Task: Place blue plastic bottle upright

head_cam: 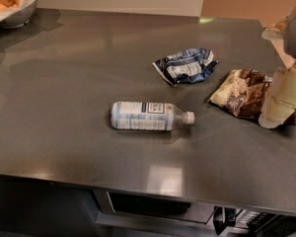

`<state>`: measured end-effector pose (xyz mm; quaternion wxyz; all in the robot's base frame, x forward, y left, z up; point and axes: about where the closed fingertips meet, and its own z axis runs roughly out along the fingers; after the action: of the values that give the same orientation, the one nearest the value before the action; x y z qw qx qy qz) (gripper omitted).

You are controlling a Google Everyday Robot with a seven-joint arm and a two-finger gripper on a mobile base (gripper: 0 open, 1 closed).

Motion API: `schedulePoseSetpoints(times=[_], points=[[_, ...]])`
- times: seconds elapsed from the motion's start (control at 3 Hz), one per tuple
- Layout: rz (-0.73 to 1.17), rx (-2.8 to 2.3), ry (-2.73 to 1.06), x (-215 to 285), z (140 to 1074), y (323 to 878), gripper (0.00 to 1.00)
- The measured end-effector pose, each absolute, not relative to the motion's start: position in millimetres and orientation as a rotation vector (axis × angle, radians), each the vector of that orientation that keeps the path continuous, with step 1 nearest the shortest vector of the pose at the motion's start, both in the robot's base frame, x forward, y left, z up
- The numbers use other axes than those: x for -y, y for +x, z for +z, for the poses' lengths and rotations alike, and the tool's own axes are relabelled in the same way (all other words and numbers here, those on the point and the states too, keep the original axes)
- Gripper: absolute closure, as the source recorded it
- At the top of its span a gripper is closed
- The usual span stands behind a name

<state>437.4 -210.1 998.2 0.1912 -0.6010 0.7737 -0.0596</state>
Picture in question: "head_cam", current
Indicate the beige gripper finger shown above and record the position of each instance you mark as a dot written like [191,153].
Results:
[280,102]

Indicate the clear plastic water bottle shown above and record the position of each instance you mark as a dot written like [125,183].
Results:
[148,116]

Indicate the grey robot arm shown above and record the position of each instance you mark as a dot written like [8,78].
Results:
[289,36]

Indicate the brown chocolate snack bag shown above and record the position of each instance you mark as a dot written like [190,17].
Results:
[242,94]

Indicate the crumpled blue white wrapper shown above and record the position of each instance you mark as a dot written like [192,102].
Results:
[190,66]

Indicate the black appliance under table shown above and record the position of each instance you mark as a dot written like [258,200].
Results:
[232,222]

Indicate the stainless microwave under table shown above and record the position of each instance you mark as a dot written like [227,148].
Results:
[166,215]

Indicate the metal fruit bowl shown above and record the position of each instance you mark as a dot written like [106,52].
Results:
[17,14]

